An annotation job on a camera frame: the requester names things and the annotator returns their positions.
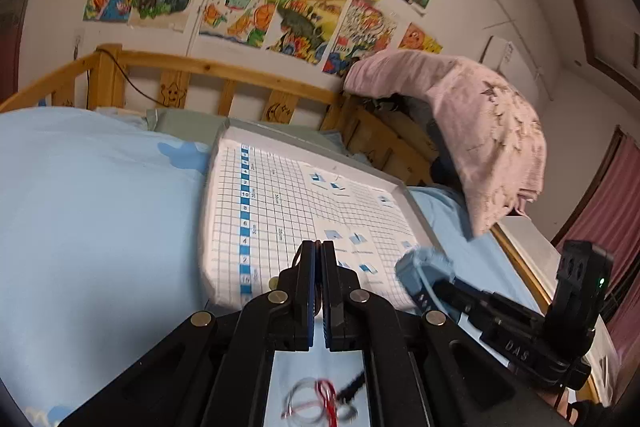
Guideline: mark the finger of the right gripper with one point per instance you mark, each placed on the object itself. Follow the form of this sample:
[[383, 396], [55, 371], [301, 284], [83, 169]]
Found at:
[[484, 308]]

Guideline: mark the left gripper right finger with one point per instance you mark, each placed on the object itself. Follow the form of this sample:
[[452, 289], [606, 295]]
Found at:
[[337, 284]]

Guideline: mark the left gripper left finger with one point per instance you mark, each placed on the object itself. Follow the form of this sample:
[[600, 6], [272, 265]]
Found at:
[[295, 318]]

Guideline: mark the black wavy hair clip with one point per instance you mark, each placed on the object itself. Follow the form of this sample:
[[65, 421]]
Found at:
[[348, 393]]

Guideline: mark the grey grid-lined tray box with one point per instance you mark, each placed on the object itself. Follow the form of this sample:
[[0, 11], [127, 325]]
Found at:
[[267, 192]]

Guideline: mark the pink embroidered blanket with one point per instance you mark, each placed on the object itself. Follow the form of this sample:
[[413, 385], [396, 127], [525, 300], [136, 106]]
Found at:
[[492, 133]]

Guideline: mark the light blue cartoon bedsheet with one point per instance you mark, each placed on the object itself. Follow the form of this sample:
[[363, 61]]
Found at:
[[478, 260]]

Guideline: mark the white air conditioner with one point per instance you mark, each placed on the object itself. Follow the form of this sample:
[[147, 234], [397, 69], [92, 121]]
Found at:
[[504, 58]]

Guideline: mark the brown wooden door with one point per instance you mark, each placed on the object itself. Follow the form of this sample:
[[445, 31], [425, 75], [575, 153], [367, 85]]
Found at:
[[12, 14]]

